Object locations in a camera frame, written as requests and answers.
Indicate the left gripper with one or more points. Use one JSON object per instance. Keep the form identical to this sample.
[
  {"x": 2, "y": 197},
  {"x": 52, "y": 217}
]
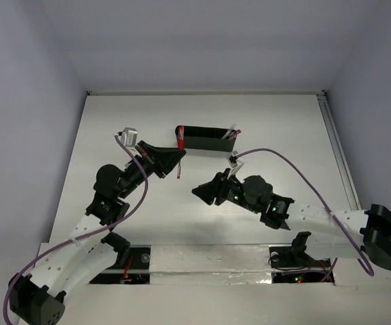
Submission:
[{"x": 151, "y": 161}]

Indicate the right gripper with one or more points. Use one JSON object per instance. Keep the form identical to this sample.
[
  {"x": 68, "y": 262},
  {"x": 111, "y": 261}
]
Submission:
[{"x": 209, "y": 190}]

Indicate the red gel pen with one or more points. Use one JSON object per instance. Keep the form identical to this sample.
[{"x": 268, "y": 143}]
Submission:
[{"x": 180, "y": 142}]

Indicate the white marker red cap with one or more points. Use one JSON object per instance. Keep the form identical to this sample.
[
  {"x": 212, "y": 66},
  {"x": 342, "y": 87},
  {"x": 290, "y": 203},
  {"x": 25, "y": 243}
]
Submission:
[{"x": 229, "y": 130}]

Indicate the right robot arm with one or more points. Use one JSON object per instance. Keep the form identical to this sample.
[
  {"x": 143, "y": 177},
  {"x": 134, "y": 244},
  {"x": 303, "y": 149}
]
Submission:
[{"x": 320, "y": 234}]

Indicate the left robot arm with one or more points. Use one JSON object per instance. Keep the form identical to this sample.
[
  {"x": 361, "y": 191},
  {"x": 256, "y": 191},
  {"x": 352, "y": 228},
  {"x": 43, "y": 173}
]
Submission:
[{"x": 38, "y": 294}]

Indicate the black desk organizer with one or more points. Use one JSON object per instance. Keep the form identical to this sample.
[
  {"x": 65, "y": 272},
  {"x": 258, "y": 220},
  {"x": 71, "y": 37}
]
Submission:
[{"x": 205, "y": 138}]

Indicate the silver foil strip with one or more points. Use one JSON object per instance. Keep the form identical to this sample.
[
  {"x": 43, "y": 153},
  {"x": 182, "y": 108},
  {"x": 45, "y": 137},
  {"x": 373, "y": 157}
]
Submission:
[{"x": 225, "y": 264}]

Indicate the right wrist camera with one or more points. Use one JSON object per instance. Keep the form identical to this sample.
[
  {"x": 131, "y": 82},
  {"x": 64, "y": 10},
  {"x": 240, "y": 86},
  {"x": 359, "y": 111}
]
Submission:
[{"x": 235, "y": 163}]

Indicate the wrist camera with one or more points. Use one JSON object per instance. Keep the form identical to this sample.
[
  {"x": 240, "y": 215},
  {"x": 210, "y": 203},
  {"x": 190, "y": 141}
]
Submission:
[
  {"x": 128, "y": 137},
  {"x": 235, "y": 163}
]

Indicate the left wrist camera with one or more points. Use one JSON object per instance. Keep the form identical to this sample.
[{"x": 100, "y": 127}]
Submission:
[{"x": 128, "y": 137}]

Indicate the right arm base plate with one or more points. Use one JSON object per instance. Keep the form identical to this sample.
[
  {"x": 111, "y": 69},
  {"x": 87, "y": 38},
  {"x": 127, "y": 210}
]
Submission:
[{"x": 289, "y": 267}]

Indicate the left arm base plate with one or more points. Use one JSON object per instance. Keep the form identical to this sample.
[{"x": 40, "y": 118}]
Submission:
[{"x": 135, "y": 271}]

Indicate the aluminium side rail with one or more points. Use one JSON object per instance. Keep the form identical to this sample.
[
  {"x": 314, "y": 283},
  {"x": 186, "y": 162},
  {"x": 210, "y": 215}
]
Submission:
[{"x": 341, "y": 162}]

